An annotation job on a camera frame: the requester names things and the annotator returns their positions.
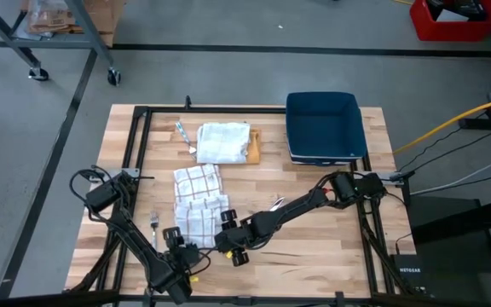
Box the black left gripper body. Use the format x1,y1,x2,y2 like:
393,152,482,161
171,242,203,273

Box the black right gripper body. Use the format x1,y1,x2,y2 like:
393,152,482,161
214,218,269,253

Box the fork with patterned handle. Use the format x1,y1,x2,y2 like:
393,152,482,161
149,211,161,251
175,120,199,161

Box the white towel with red checks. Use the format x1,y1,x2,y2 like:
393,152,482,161
172,164,231,249

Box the orange towel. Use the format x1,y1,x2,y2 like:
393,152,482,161
245,127,263,166

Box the plain white towel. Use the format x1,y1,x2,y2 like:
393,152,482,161
195,122,251,165

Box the navy blue fabric bin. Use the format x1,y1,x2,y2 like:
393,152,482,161
285,90,368,166

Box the black Netgear box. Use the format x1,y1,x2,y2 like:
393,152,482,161
391,253,435,298

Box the black stand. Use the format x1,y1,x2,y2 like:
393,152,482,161
407,194,491,307

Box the brown cardboard box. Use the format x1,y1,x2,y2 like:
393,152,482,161
69,0,128,48

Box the plastic-wrapped brown packets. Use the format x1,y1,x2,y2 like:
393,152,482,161
22,0,78,36

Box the red plastic crate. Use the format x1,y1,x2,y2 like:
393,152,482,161
409,0,491,43

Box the black metal table frame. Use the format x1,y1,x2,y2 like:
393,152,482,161
64,96,404,307

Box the white cable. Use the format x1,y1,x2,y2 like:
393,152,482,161
410,156,491,196

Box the yellow cable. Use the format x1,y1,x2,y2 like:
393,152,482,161
392,93,491,155

